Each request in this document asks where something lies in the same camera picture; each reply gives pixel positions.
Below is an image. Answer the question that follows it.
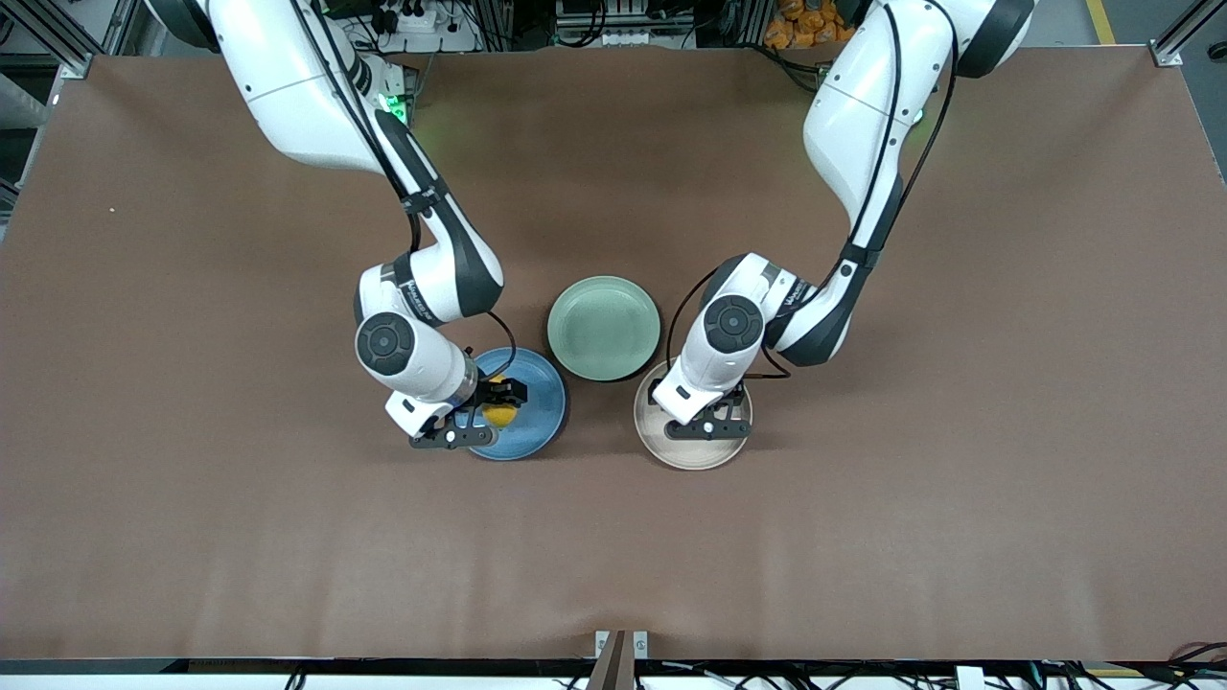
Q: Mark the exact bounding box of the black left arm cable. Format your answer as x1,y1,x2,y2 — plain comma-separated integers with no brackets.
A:
666,0,961,380

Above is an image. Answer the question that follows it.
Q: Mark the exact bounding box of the beige plate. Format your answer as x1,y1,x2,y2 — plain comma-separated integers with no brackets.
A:
634,359,753,472

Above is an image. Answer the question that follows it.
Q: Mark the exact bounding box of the orange snack packets pile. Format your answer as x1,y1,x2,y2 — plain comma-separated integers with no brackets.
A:
765,0,861,49

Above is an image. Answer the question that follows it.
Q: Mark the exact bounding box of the blue plate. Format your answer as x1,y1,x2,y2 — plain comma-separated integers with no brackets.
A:
458,347,568,462

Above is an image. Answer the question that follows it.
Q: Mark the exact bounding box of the white power strip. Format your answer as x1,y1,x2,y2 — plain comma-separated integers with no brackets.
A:
369,5,480,54

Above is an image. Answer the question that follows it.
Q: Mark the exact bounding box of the green plate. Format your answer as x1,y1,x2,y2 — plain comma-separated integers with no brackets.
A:
547,276,662,382

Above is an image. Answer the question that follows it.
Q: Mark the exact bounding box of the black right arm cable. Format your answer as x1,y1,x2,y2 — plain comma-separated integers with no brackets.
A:
288,0,519,382

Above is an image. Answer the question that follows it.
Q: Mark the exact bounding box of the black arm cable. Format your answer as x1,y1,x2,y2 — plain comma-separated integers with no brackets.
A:
288,0,519,382
666,0,961,380

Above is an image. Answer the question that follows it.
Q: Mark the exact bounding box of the yellow lemon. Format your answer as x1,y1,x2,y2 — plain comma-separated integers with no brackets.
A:
482,381,520,428

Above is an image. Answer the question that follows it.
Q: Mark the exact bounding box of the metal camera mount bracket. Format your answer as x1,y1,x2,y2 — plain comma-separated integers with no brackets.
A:
594,630,650,690

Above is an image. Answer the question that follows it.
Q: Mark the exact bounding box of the brown table cover mat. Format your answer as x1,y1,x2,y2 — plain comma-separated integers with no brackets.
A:
0,43,1227,662

